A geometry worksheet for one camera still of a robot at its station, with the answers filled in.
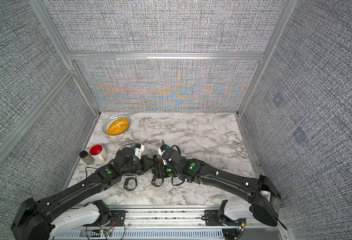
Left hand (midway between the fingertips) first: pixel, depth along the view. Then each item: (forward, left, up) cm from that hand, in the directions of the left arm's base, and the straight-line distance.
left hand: (161, 162), depth 74 cm
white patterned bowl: (+41, +42, -15) cm, 61 cm away
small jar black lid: (+9, +45, -12) cm, 47 cm away
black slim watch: (-14, -8, +14) cm, 21 cm away
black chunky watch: (-4, +19, -17) cm, 26 cm away
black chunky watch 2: (-5, +5, -14) cm, 16 cm away
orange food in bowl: (+33, +31, -11) cm, 47 cm away
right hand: (-3, +3, 0) cm, 5 cm away
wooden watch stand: (+1, +2, 0) cm, 3 cm away
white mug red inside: (+16, +42, -15) cm, 47 cm away
